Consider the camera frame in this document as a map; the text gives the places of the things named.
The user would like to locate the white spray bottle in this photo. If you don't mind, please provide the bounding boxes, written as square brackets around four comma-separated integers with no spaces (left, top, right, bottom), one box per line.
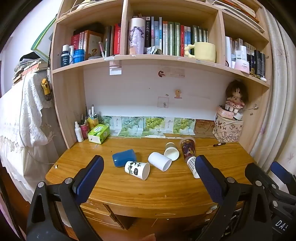
[74,121,84,142]

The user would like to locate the illustrated brown box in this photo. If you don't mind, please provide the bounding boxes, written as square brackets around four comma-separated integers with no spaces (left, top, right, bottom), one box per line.
[84,30,104,60]

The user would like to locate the black cosmetic bottles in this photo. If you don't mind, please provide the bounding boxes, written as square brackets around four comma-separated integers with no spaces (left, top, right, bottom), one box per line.
[253,49,267,78]

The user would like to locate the grape print card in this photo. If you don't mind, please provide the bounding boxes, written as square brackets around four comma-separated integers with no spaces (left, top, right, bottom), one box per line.
[172,117,196,136]
[101,115,122,137]
[119,116,144,138]
[142,116,166,138]

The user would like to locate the checkered paper cup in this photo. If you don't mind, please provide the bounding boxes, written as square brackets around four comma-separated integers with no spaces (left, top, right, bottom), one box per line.
[186,156,201,179]

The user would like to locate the white paper note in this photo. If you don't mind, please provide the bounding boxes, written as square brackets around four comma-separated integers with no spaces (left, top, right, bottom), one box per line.
[109,61,122,75]

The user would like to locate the pile of flat books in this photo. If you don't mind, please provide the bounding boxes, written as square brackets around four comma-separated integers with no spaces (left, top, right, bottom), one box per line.
[216,0,265,33]

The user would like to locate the letter print fabric basket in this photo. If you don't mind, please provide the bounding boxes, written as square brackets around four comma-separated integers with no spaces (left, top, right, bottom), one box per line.
[212,112,245,143]

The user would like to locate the yellow hanging toy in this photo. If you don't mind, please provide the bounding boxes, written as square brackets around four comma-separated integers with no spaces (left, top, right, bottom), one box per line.
[41,78,53,101]

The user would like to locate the dark bottle white cap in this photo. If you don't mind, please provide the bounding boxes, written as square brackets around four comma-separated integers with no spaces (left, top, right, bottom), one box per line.
[60,45,71,68]

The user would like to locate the blue jar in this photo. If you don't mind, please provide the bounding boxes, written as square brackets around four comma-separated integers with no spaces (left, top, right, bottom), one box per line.
[73,49,86,64]

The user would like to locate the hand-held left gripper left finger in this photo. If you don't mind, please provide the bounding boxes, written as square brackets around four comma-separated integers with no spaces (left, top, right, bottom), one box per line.
[26,155,105,241]

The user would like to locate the pink round box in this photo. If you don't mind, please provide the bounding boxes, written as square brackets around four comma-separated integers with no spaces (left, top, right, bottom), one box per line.
[217,105,237,120]

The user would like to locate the dark patterned paper cup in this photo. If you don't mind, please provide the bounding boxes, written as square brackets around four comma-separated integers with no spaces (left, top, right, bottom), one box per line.
[179,137,197,162]

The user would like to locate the yellow green pen holder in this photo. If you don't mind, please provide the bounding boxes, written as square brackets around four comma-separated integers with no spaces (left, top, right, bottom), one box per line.
[87,115,99,130]

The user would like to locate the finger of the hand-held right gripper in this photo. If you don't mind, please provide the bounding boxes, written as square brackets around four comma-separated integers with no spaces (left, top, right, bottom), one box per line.
[270,161,296,197]
[245,163,282,195]

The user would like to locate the wooden bookshelf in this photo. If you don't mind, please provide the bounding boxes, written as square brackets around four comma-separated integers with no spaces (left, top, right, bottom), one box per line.
[49,0,274,154]

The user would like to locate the pale yellow mug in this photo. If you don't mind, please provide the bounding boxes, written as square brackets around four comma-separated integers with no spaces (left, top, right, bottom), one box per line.
[184,42,216,63]

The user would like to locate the white lace cloth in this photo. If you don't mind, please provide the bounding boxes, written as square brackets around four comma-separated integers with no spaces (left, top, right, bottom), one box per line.
[0,71,61,202]

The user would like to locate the row of upright books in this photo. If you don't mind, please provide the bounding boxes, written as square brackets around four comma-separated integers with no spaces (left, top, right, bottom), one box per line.
[143,16,208,57]
[71,23,122,58]

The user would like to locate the brown printed card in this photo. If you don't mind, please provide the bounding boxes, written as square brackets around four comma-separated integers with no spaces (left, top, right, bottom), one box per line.
[194,119,217,138]

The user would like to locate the small square wall card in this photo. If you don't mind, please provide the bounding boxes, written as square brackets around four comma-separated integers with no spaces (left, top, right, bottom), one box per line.
[157,97,170,109]

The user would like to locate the blue plastic cup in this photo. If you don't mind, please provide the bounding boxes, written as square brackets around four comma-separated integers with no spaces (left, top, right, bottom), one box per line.
[112,149,137,168]

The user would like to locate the green framed board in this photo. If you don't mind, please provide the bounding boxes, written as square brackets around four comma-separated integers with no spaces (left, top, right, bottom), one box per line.
[31,14,57,61]

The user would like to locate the stack of papers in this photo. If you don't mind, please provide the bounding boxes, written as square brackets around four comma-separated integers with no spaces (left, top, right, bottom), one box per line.
[13,55,50,84]

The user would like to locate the white cosmetic bottle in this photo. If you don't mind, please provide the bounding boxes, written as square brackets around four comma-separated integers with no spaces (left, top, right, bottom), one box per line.
[234,45,250,75]

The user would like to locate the white floral curtain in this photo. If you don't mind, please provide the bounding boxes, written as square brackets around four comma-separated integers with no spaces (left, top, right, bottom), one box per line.
[249,7,296,178]

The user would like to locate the plain white cup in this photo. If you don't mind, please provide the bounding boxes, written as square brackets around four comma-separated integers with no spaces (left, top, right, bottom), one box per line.
[148,152,172,172]

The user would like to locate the wooden desk drawer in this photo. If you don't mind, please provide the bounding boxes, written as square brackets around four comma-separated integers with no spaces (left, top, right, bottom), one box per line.
[80,200,126,230]

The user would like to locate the red pen holder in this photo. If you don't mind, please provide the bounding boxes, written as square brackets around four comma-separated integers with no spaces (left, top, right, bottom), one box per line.
[80,124,90,139]

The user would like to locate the brown banded paper cup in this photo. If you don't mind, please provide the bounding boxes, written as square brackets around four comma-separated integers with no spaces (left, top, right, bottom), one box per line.
[164,142,180,161]

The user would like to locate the floral print cylinder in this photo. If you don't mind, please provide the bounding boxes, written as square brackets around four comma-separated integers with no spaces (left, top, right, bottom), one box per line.
[128,18,145,55]

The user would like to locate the brown haired doll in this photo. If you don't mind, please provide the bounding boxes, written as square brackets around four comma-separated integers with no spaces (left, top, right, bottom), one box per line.
[225,80,249,114]

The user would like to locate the green tissue box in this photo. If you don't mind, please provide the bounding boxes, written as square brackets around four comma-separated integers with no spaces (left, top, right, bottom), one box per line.
[87,124,110,144]

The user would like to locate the row of white boxes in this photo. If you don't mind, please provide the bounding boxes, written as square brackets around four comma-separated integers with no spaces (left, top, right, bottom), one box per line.
[225,36,255,69]

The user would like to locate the white panda print cup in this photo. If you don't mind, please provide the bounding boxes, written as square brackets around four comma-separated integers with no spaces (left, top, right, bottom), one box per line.
[124,161,150,181]

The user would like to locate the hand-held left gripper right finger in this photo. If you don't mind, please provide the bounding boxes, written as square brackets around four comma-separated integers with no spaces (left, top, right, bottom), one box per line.
[195,155,273,241]

